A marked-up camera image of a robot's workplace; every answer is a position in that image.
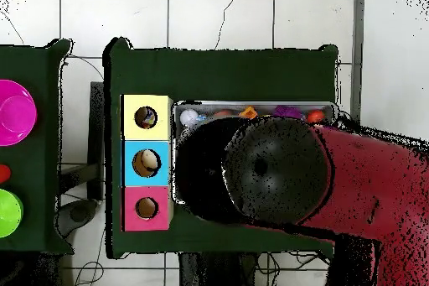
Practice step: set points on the shallow silver mesh bin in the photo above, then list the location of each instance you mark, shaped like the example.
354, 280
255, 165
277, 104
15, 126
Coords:
177, 111

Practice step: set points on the colourful patterned cloth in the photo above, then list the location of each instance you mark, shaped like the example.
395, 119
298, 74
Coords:
148, 117

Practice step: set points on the lime green plastic bowl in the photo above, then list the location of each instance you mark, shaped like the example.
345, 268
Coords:
9, 214

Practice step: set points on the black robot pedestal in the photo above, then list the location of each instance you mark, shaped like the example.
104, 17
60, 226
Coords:
214, 272

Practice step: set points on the wooden box with three holes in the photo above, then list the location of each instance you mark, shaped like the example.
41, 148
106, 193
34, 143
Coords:
161, 105

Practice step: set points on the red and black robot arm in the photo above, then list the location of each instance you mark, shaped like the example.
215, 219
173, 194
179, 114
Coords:
335, 182

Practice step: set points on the grey metal pole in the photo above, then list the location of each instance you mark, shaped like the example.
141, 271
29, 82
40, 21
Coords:
358, 31

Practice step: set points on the white baseball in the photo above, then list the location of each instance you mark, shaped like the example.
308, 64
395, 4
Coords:
188, 116

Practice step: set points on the dark green side table cloth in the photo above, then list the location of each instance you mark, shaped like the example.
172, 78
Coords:
37, 64

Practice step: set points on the orange plastic toy brick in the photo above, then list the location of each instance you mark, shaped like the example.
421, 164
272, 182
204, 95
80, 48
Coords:
248, 112

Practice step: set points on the black equipment stand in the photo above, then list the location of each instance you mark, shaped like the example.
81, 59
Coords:
96, 115

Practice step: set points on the magenta plastic bowl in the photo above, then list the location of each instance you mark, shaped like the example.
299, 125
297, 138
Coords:
15, 113

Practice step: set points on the purple spiky rubber ball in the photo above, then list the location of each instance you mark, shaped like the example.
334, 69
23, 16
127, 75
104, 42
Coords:
287, 111

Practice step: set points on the small plain orange ball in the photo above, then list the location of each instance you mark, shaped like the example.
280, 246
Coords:
315, 115

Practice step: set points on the small red round object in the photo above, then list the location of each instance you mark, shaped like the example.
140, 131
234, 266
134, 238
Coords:
4, 174

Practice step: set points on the brown foam football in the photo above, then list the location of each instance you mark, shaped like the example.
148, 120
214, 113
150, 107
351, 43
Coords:
223, 114

